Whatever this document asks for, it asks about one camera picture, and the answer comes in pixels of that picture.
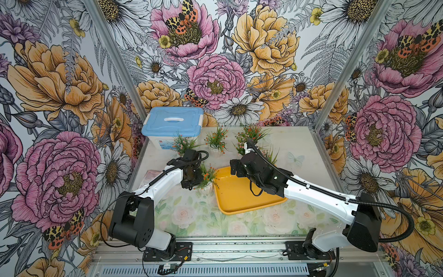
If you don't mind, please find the red white carton box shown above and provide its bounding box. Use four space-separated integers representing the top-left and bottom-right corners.
139 170 161 188

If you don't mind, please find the pink orange flower white pot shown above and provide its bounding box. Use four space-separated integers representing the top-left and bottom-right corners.
260 147 279 165

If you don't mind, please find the right aluminium corner post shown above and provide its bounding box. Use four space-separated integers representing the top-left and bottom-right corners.
313 0 393 133

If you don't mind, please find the yellow plastic tray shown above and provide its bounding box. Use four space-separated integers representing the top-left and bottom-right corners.
215 167 287 215

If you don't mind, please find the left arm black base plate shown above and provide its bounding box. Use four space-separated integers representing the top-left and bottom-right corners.
143 242 193 262

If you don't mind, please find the light pink flower white pot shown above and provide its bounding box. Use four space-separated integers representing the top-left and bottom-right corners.
235 140 246 156

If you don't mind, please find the left aluminium corner post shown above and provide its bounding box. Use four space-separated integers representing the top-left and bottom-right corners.
85 1 147 121

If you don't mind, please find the aluminium front rail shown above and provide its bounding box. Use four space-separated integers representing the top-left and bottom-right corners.
87 237 394 277

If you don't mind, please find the aluminium corner post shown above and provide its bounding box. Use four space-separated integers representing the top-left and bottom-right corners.
313 0 393 133
85 1 147 121

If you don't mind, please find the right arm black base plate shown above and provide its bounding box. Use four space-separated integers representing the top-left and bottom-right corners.
282 241 336 261

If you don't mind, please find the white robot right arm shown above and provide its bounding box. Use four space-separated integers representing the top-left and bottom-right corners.
230 152 415 252

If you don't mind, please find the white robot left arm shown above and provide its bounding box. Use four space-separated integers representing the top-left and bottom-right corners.
108 150 210 252

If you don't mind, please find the red flower white pot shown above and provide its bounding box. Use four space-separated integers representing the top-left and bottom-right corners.
236 125 269 143

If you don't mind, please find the blue lid white storage box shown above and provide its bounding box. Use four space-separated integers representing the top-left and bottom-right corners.
141 106 204 150

